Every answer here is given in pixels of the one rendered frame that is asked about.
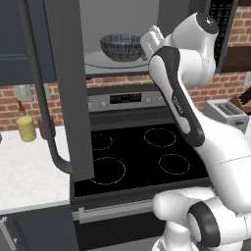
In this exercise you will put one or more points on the dark knife block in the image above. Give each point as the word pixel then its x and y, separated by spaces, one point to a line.
pixel 243 99

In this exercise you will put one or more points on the black stove with hob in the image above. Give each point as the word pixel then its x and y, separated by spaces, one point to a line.
pixel 130 153

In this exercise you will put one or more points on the silver toaster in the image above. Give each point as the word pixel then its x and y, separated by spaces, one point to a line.
pixel 228 112

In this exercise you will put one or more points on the grey wall socket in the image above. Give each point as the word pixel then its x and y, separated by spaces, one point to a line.
pixel 23 93
pixel 247 79

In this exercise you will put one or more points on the dark red jar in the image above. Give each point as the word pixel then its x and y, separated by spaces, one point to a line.
pixel 41 127

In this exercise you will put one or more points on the dark blue wall cupboard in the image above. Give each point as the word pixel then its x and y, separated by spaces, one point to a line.
pixel 16 42

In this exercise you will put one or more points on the brown bottle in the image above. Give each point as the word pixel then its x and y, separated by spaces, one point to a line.
pixel 22 109

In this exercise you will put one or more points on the dark grey microwave door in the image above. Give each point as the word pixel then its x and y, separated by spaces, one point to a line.
pixel 72 98

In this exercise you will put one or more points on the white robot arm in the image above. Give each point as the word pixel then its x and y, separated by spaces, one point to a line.
pixel 225 157

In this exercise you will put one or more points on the grey microwave oven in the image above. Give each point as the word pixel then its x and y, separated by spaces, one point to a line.
pixel 117 19

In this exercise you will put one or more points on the yellow cup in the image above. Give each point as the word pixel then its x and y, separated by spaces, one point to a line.
pixel 26 129

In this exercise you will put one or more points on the dark patterned bowl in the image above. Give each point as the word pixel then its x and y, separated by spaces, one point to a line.
pixel 121 48

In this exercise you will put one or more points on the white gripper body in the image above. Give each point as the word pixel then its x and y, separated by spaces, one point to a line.
pixel 149 43

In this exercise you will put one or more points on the dark grey base cupboard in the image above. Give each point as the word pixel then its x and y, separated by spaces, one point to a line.
pixel 42 232

